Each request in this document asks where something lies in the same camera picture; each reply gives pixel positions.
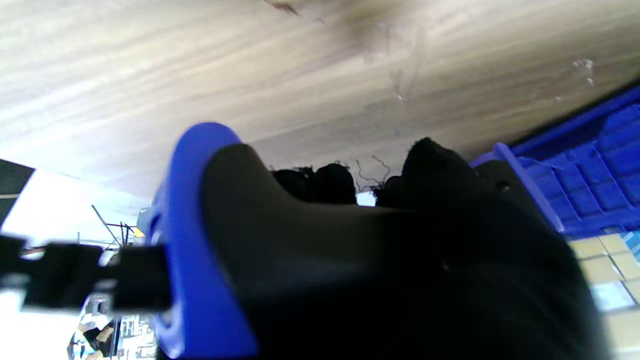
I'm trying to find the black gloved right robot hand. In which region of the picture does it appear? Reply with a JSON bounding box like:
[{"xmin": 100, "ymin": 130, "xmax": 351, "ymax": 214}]
[{"xmin": 272, "ymin": 137, "xmax": 616, "ymax": 360}]

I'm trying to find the blue ribbed plastic bin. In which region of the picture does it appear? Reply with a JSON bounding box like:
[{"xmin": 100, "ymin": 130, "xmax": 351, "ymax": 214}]
[{"xmin": 470, "ymin": 85, "xmax": 640, "ymax": 238}]

